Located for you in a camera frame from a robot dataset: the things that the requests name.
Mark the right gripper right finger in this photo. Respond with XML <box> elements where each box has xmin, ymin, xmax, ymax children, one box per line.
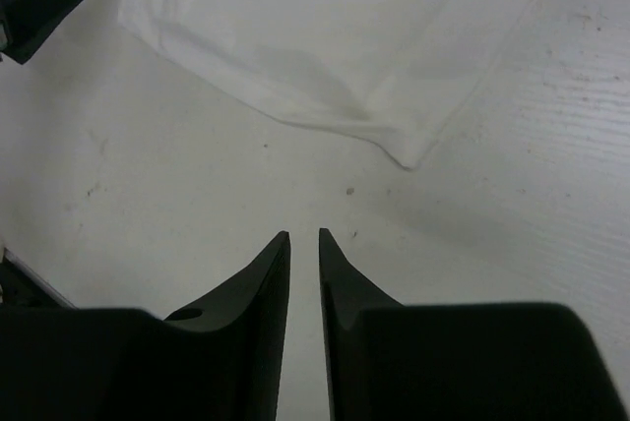
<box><xmin>319</xmin><ymin>229</ymin><xmax>628</xmax><ymax>420</ymax></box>

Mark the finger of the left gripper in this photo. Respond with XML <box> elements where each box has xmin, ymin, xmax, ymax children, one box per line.
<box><xmin>1</xmin><ymin>0</ymin><xmax>84</xmax><ymax>65</ymax></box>

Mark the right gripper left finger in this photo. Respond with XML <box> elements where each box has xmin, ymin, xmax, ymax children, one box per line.
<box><xmin>1</xmin><ymin>232</ymin><xmax>290</xmax><ymax>420</ymax></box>

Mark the white tank top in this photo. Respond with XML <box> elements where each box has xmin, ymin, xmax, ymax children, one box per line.
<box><xmin>119</xmin><ymin>0</ymin><xmax>535</xmax><ymax>168</ymax></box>

